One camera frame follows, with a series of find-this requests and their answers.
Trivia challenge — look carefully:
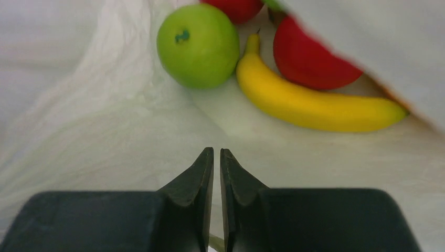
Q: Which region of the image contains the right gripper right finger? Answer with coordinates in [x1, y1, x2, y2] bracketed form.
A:
[220, 149, 420, 251]

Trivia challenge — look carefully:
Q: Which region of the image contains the green fake apple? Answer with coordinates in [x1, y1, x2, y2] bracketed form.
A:
[156, 3, 240, 89]

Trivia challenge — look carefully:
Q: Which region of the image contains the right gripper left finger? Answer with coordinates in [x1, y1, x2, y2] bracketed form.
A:
[1, 147, 214, 251]

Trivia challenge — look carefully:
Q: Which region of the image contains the red fake apple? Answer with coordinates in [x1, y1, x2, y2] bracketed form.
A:
[273, 17, 363, 90]

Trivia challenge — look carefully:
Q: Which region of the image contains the yellow fake banana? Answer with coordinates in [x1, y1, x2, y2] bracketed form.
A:
[236, 34, 408, 133]

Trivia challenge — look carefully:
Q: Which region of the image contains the pale green plastic bag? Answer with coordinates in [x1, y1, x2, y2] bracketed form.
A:
[1, 1, 444, 251]

